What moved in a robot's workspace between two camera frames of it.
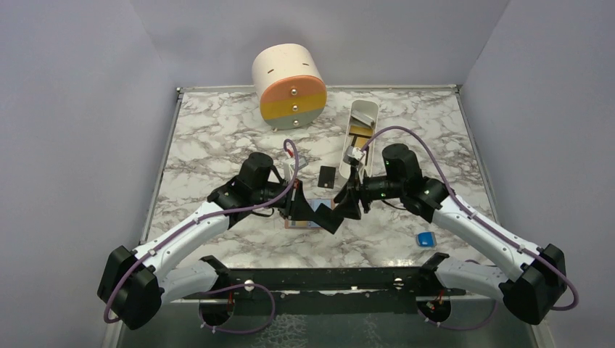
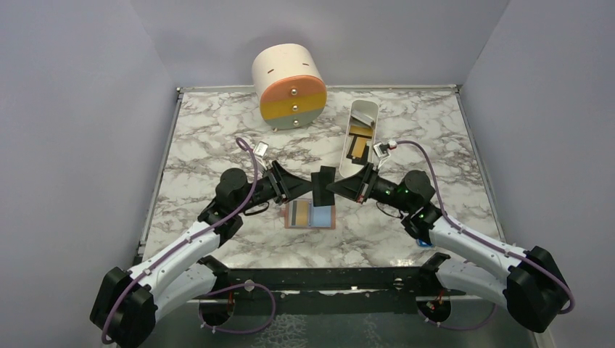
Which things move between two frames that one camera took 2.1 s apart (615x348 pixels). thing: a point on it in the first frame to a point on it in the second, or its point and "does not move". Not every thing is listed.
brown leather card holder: (310, 224) does not move
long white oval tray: (369, 110) does not move
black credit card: (326, 177) does not move
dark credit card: (324, 214) to (320, 180)
